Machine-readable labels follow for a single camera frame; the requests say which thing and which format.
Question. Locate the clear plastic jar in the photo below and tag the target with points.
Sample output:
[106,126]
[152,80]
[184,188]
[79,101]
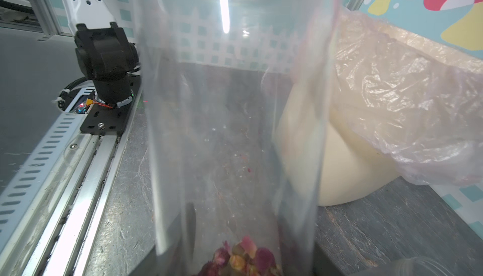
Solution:
[416,266]
[216,78]

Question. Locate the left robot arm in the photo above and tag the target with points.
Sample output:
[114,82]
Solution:
[104,54]

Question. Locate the cream trash bin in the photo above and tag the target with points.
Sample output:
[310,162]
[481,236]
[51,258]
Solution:
[330,162]

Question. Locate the clear plastic bin liner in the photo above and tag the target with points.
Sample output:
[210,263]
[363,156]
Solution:
[415,100]

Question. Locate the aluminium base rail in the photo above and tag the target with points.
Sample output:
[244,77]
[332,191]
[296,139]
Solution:
[52,209]

